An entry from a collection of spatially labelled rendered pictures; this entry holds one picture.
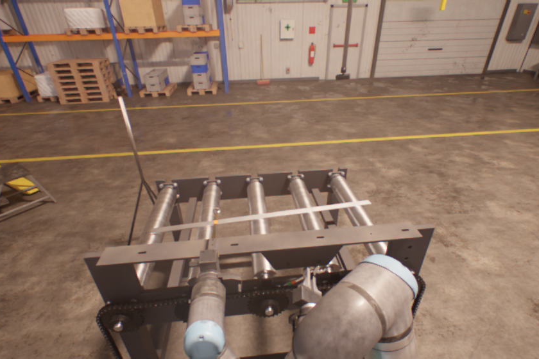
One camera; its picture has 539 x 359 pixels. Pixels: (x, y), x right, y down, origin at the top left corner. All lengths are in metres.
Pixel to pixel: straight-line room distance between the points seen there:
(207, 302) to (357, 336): 0.38
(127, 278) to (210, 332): 0.61
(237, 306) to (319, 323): 0.83
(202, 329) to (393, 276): 0.43
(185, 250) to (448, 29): 11.45
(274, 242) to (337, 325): 0.58
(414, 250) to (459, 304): 1.40
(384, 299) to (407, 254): 0.78
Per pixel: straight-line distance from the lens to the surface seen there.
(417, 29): 11.36
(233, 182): 2.02
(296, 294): 1.07
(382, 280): 0.60
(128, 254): 1.16
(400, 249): 1.31
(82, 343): 2.55
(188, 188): 2.07
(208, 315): 0.76
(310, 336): 0.57
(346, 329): 0.55
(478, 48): 12.74
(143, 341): 1.56
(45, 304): 2.96
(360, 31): 10.53
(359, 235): 1.15
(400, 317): 0.64
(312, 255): 1.20
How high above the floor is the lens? 1.89
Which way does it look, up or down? 30 degrees down
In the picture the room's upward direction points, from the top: 1 degrees counter-clockwise
